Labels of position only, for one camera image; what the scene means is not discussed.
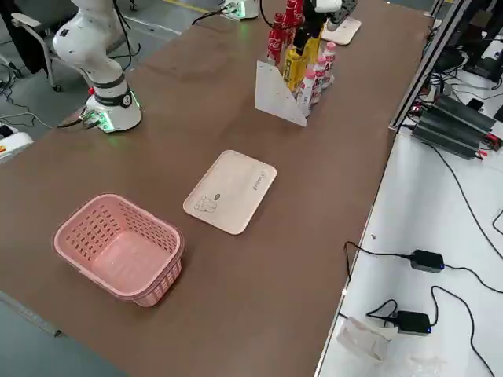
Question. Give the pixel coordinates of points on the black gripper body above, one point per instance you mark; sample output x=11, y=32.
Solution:
x=312, y=21

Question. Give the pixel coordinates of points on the red Coca-Cola bottle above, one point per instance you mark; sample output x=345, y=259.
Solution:
x=286, y=29
x=274, y=43
x=294, y=12

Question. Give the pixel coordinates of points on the yellow Rock Sugar Pear bottle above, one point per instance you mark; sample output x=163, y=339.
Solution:
x=294, y=68

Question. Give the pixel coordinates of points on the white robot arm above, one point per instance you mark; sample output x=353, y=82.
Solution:
x=98, y=47
x=243, y=8

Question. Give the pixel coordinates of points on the clear stepped shelf white ends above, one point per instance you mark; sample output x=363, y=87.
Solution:
x=275, y=94

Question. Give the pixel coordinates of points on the cream rabbit-print tray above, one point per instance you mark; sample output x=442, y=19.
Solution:
x=230, y=192
x=346, y=33

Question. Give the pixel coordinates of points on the white AD bottle pink cap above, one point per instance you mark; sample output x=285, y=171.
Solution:
x=310, y=88
x=330, y=59
x=320, y=76

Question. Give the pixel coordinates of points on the black finned power supply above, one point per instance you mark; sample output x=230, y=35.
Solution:
x=446, y=135
x=465, y=112

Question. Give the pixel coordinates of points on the black monitor stand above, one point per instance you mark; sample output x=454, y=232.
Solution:
x=483, y=64

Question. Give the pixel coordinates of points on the black smartphone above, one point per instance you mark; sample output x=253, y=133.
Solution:
x=475, y=103

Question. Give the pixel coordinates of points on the white workbench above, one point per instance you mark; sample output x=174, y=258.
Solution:
x=393, y=220

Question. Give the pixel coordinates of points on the black adapter blue light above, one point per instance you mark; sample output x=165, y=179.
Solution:
x=427, y=261
x=412, y=322

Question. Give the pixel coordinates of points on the grey office chair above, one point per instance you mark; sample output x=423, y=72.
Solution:
x=31, y=35

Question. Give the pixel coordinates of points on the pink plastic basket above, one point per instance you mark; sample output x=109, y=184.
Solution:
x=118, y=251

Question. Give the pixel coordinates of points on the clear plastic packet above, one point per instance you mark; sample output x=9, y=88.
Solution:
x=363, y=337

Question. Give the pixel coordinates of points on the white control box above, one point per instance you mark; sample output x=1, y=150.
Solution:
x=13, y=143

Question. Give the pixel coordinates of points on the aluminium frame post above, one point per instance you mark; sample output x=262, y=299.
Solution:
x=428, y=63

